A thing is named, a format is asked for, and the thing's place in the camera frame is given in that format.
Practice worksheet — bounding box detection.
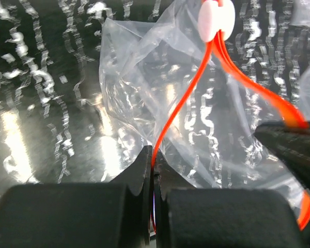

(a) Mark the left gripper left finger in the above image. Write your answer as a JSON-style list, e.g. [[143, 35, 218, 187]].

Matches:
[[0, 146, 152, 247]]

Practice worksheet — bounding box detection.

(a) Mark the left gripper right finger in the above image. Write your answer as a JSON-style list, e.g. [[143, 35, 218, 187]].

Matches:
[[154, 154, 305, 247]]

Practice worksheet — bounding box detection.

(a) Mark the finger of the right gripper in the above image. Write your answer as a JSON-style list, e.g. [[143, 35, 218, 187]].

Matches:
[[254, 121, 310, 186]]

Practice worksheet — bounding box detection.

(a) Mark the clear bag orange zipper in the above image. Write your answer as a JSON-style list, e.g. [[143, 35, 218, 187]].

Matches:
[[99, 0, 310, 232]]

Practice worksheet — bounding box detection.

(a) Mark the black marble mat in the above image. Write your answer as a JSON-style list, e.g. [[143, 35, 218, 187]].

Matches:
[[0, 1, 174, 197]]

